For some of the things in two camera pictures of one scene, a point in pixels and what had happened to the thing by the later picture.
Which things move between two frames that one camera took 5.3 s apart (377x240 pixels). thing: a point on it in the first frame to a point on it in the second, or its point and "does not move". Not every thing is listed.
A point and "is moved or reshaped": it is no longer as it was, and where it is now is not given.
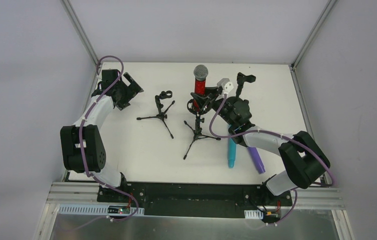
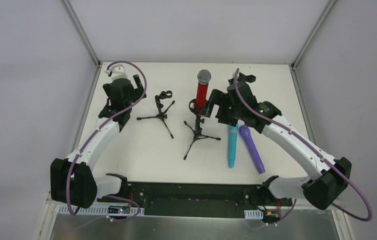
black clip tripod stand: (165, 94) does not move
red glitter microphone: (200, 73) is moved or reshaped
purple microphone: (256, 159) does not move
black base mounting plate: (193, 200) does not move
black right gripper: (213, 98) to (215, 103)
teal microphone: (231, 152) does not move
